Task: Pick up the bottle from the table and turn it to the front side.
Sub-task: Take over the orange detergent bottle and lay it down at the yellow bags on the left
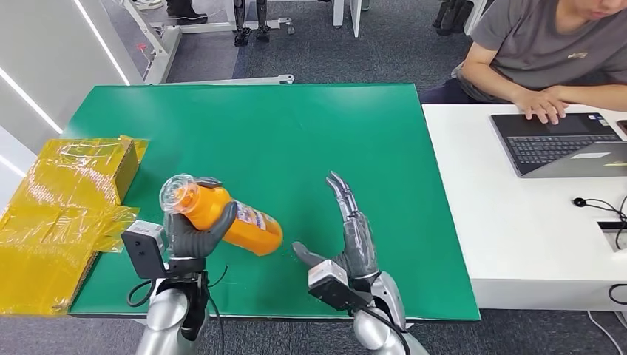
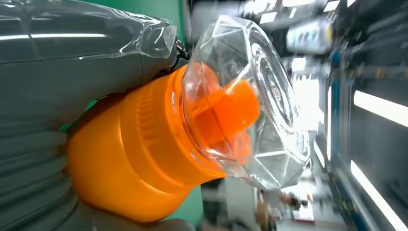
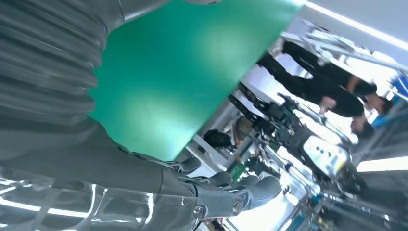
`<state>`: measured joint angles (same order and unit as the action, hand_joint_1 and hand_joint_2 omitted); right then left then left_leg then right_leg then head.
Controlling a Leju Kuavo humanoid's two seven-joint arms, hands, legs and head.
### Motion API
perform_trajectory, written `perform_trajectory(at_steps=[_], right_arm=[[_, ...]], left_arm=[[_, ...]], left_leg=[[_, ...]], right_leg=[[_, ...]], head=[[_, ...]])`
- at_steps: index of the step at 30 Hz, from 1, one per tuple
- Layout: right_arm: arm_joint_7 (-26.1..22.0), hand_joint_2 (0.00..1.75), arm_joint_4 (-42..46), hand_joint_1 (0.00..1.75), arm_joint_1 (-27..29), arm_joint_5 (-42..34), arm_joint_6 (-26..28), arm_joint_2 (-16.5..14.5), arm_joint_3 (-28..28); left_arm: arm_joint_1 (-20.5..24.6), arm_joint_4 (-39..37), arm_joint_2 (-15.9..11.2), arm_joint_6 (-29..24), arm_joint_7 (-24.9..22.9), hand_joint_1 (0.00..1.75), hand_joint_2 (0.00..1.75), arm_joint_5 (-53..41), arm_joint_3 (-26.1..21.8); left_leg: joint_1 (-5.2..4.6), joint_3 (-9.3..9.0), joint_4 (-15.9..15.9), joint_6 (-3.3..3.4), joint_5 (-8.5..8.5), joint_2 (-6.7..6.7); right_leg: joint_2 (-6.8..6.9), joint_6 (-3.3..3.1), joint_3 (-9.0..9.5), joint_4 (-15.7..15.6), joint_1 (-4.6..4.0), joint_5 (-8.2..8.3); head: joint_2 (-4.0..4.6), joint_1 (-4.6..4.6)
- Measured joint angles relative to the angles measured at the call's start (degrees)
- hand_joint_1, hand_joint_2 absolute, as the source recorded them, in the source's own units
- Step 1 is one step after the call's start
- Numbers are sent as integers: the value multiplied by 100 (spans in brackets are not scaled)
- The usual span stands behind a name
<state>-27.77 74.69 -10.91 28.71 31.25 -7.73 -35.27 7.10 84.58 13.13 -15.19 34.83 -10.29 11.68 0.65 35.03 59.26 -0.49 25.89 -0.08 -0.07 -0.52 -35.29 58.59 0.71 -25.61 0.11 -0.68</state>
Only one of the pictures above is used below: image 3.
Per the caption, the person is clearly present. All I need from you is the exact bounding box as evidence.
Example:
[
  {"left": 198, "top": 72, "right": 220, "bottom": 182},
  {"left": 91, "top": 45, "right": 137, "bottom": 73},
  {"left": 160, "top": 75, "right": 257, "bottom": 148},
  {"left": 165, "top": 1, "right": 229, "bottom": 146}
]
[{"left": 257, "top": 39, "right": 395, "bottom": 135}]

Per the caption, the green table mat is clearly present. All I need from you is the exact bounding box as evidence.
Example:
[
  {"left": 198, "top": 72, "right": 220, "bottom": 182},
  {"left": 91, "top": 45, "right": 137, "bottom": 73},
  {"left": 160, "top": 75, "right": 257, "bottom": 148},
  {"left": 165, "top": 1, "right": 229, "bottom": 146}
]
[{"left": 89, "top": 0, "right": 304, "bottom": 162}]

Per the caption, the white metal stand frame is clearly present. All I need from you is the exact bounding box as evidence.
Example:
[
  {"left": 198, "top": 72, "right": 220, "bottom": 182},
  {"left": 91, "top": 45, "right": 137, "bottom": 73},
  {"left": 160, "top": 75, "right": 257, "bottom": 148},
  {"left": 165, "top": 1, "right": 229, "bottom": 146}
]
[{"left": 280, "top": 19, "right": 408, "bottom": 72}]

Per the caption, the black humanoid robot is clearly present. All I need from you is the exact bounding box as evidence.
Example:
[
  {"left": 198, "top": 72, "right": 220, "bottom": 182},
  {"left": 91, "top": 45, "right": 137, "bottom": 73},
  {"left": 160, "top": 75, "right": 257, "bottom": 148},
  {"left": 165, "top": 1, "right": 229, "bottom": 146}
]
[{"left": 229, "top": 82, "right": 367, "bottom": 192}]

